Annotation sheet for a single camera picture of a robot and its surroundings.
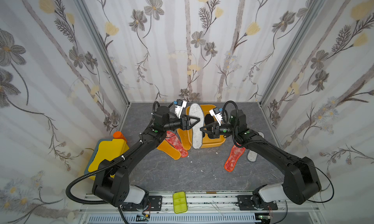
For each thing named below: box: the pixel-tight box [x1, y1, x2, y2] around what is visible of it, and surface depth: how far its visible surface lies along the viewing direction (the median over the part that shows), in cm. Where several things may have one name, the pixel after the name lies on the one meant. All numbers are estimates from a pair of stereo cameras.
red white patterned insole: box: [165, 130, 189, 158], surface depth 97 cm
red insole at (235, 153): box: [224, 145, 246, 172], surface depth 92 cm
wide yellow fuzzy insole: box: [156, 139, 182, 161], surface depth 95 cm
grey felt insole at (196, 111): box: [189, 103, 205, 150], surface depth 75 cm
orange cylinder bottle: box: [112, 130, 128, 144], surface depth 92 cm
